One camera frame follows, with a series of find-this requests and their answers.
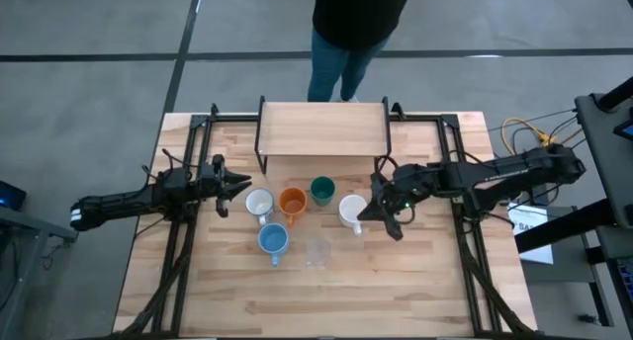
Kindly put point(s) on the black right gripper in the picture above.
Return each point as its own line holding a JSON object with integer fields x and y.
{"x": 403, "y": 187}

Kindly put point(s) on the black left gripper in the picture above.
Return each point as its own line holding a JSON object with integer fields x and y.
{"x": 212, "y": 182}

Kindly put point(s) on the blue white floral mug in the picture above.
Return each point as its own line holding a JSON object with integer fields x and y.
{"x": 259, "y": 201}

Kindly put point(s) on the plain white mug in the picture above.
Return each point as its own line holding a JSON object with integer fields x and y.
{"x": 352, "y": 209}

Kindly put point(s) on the light blue ribbed mug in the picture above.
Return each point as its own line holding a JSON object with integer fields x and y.
{"x": 273, "y": 240}

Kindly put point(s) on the orange mug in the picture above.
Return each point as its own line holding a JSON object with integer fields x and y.
{"x": 293, "y": 201}

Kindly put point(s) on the green cup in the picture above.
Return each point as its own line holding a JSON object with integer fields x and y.
{"x": 322, "y": 189}

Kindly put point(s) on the clear plastic cup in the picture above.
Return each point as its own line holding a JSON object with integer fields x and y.
{"x": 317, "y": 253}

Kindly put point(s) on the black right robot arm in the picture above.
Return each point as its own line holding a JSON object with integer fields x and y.
{"x": 494, "y": 177}

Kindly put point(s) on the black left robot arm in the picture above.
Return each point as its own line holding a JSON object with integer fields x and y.
{"x": 123, "y": 201}

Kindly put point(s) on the white paper sheet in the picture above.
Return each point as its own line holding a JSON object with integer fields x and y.
{"x": 536, "y": 241}

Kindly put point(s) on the grey metal desk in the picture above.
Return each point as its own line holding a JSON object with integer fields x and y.
{"x": 29, "y": 221}

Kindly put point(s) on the person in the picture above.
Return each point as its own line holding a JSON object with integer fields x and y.
{"x": 361, "y": 14}

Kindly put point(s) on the blue lit screen device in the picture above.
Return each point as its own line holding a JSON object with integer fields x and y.
{"x": 10, "y": 196}

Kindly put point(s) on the dark metal equipment stand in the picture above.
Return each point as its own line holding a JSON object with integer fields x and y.
{"x": 601, "y": 147}

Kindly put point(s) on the black aluminium table frame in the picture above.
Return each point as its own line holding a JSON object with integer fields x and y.
{"x": 198, "y": 120}

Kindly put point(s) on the wooden shelf with black frame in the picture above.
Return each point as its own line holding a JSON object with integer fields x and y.
{"x": 321, "y": 130}

